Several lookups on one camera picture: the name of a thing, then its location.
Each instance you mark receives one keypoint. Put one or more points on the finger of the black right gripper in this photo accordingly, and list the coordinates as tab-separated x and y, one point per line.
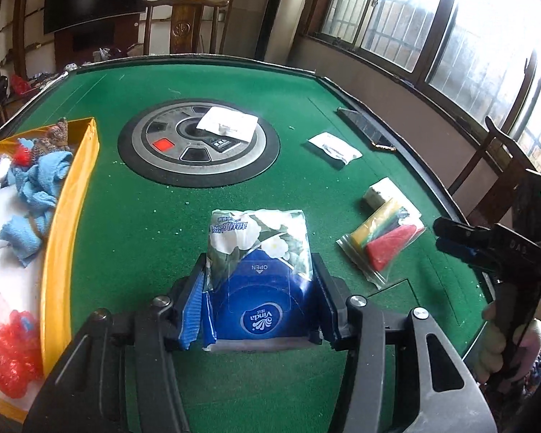
471	245

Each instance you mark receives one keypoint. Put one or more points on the wooden chair by window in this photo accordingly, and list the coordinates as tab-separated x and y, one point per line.
498	200

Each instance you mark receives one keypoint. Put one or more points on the yellow storage box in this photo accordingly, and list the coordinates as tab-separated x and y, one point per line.
23	150

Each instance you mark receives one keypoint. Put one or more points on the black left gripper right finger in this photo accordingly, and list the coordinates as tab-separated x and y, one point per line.
330	296

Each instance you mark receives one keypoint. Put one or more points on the white flat sachet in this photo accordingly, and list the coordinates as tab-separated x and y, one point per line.
335	147

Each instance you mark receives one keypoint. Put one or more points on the pink wet wipes pack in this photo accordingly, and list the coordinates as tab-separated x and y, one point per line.
20	288

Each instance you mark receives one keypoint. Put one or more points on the white tissue pack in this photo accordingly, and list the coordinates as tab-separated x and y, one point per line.
384	190

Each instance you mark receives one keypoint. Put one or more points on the white paper packet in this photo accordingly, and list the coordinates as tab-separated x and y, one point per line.
229	123

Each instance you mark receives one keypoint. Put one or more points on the red yellow sponge pack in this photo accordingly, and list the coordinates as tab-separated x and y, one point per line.
375	244

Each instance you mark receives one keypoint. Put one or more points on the red mesh ball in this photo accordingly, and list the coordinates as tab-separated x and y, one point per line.
20	354

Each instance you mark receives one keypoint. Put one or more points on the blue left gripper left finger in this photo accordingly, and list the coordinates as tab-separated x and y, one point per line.
187	294

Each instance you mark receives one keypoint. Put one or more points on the round mahjong table console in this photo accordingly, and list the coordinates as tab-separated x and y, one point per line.
164	145

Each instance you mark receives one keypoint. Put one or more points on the blue Vinda tissue pack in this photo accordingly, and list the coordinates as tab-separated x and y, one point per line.
258	291

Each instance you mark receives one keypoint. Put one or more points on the black smartphone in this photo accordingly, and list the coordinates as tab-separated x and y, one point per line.
366	128

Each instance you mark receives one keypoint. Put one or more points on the light blue towel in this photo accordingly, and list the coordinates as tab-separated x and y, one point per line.
39	188

